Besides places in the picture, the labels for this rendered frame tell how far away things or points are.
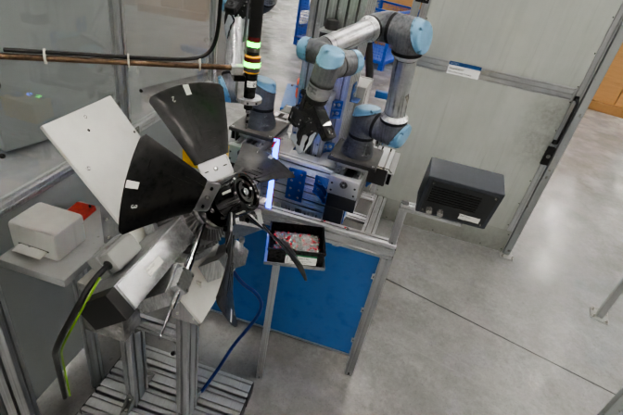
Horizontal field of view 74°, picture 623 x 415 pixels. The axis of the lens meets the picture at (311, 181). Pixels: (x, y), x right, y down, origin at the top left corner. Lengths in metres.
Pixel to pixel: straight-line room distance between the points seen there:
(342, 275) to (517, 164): 1.72
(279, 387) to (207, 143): 1.37
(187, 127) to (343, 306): 1.15
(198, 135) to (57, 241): 0.57
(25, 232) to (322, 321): 1.29
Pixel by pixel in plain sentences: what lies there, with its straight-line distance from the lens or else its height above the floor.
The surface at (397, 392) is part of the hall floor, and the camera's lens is 2.36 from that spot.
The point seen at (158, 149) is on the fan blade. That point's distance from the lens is 1.02.
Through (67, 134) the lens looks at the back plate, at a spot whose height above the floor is 1.33.
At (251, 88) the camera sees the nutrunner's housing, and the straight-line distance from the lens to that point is 1.15.
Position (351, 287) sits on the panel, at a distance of 1.92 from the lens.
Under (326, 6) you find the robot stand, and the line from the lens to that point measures 1.97.
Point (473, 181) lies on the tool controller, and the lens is 1.54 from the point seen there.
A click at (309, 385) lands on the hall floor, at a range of 2.26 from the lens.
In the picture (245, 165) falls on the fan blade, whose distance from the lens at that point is 1.40.
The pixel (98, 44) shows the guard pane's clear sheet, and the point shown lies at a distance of 1.81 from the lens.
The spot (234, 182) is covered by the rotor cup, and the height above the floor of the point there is 1.26.
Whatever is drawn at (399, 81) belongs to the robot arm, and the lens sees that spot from 1.68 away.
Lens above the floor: 1.88
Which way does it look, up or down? 31 degrees down
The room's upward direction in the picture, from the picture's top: 11 degrees clockwise
